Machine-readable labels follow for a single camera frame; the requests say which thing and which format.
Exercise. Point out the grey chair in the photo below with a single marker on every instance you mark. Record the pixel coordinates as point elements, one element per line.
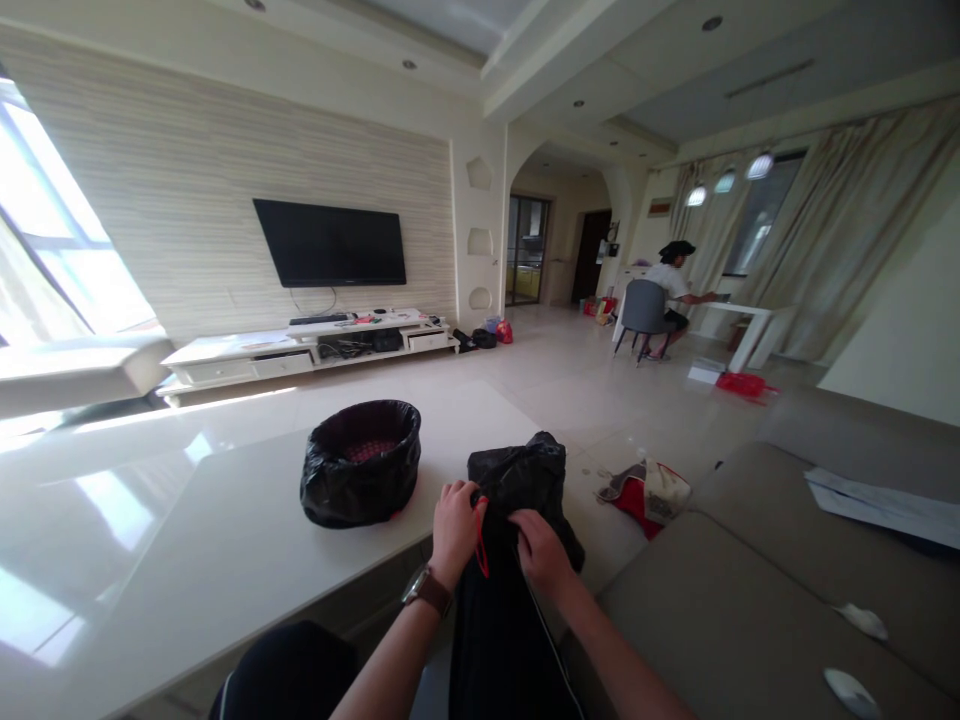
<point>645,311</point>

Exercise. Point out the black flat television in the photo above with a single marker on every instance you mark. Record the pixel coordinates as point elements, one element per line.
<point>331,242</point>

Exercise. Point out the grey sofa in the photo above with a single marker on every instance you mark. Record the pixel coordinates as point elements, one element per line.
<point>795,570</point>

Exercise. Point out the crumpled white tissue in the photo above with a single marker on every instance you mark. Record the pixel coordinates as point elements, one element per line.
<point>862,619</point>
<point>851,691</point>

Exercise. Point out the person's legs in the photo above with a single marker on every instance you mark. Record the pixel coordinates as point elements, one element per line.
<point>300,675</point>

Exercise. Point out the beige curtains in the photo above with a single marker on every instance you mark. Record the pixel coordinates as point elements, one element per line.
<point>810,240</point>

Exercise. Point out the red and white bag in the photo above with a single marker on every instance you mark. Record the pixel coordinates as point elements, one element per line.
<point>651,495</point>

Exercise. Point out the waste bin with black liner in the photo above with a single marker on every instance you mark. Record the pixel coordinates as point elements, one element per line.
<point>361,463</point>

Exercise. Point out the hanging pendant lamps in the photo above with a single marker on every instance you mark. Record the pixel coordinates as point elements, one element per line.
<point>726,180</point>

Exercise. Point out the person's left fingers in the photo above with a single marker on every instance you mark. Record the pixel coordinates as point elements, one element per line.
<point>463,493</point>

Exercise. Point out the white coffee table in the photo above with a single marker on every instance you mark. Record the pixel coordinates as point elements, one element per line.
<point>225,555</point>

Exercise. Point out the person's right fingers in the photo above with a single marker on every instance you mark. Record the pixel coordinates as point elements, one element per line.
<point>529,525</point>

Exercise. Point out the person's right hand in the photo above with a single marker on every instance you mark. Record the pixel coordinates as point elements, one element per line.
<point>541,546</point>

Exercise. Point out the white dining table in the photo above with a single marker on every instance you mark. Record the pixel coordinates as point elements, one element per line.
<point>739,326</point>

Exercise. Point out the window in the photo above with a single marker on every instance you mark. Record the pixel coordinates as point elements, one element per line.
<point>60,225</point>

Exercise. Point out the person's left hand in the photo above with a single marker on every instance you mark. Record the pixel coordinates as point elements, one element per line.
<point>453,525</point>

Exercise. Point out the red plastic basket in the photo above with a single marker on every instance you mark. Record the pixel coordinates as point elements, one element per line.
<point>741,384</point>

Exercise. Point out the white papers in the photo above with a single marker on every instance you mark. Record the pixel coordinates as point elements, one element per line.
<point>885,502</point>

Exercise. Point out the white television cabinet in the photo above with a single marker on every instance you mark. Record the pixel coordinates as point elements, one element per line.
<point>300,352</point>

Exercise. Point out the white bench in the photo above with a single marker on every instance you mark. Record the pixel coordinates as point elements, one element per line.
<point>75,371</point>

